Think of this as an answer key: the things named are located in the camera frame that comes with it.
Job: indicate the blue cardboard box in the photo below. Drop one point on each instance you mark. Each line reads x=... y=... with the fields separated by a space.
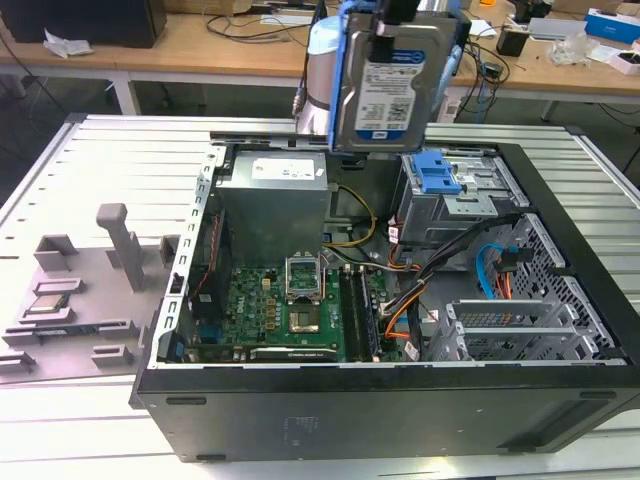
x=612 y=22

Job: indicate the large black box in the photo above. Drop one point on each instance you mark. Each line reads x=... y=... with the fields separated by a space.
x=100 y=25

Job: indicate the crumpled white paper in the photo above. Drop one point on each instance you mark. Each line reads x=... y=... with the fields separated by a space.
x=67 y=45

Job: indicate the CPU socket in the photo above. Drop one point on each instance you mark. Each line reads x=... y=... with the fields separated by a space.
x=304 y=321

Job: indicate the clear plastic bags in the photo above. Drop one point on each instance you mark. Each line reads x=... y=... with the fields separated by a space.
x=575 y=50

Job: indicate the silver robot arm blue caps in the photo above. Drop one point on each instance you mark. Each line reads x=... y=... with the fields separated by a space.
x=317 y=85

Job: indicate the hard disk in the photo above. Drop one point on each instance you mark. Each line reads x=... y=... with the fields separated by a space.
x=395 y=100

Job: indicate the green RAM stick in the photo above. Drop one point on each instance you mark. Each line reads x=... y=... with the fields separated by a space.
x=67 y=332

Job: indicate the green motherboard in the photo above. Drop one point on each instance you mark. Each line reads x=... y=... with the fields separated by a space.
x=250 y=300

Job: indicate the silver expansion bracket frame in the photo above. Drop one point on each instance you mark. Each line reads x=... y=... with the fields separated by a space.
x=505 y=330

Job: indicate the black open PC case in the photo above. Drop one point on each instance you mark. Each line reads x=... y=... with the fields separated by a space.
x=350 y=415

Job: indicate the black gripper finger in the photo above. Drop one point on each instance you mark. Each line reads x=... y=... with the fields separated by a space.
x=382 y=47

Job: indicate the wooden desk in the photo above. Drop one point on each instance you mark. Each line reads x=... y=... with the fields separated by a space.
x=225 y=55

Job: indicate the grey power supply unit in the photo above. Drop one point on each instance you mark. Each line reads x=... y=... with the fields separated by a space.
x=270 y=210

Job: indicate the black graphics card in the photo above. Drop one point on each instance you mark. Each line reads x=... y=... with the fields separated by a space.
x=295 y=354

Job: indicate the metal disk bay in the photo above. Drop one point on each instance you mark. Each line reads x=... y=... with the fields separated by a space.
x=450 y=205

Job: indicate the grey parts rack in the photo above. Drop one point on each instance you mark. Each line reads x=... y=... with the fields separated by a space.
x=100 y=300

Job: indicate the flat grey box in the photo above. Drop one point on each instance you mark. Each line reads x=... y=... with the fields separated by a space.
x=555 y=29

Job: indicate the silver CPU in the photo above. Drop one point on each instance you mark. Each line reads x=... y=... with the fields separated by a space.
x=49 y=303

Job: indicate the blue plastic bay latch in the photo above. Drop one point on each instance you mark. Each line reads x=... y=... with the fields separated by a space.
x=435 y=177

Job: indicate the black desktop tower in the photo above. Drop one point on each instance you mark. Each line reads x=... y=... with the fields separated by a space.
x=468 y=30

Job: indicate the white open box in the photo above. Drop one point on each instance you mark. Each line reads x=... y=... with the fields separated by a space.
x=625 y=60

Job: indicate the small black box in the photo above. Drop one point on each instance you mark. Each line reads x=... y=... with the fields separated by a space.
x=511 y=42

